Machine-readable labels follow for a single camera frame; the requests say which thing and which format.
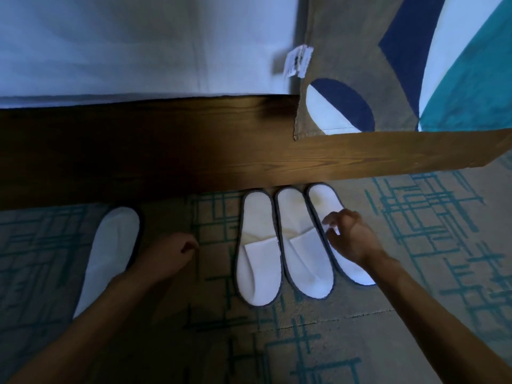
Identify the person's left hand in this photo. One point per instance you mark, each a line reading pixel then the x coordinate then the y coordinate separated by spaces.
pixel 164 255

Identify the white fabric care tag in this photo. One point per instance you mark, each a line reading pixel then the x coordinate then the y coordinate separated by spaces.
pixel 298 61

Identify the white bed sheet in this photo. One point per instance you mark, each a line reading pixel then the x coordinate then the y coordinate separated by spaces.
pixel 140 43

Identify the person's right hand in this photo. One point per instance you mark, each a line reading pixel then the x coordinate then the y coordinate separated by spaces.
pixel 358 239

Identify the person's right forearm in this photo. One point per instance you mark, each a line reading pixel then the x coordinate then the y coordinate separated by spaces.
pixel 436 323

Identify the person's left fingers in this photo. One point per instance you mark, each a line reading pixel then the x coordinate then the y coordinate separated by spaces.
pixel 189 243

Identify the patterned bed runner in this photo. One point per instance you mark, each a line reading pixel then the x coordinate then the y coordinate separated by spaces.
pixel 360 43

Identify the person's right fingers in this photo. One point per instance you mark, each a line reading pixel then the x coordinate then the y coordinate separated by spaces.
pixel 335 223

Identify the white slipper with grey trim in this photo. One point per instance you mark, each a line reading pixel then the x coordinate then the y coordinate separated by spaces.
pixel 320 201
pixel 258 259
pixel 110 243
pixel 302 259

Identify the person's left forearm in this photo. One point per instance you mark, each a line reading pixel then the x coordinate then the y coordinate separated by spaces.
pixel 84 327

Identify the wooden bed frame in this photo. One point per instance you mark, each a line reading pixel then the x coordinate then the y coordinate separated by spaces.
pixel 180 155

